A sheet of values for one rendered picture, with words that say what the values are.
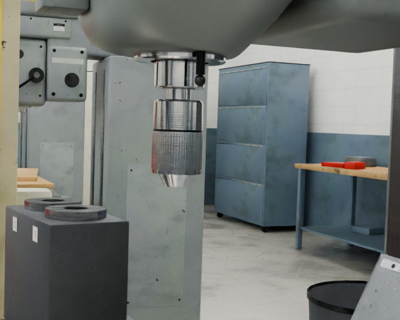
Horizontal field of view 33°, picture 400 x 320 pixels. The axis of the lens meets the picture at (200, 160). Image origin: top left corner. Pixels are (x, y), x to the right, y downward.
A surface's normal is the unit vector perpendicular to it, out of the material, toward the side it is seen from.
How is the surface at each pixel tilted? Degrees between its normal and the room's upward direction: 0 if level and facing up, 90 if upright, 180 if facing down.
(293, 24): 135
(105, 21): 125
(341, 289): 86
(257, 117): 90
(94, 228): 90
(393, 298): 64
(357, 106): 90
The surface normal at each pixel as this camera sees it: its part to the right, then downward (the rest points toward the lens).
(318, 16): -0.67, 0.70
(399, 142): -0.92, -0.01
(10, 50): 0.39, 0.06
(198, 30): 0.30, 0.62
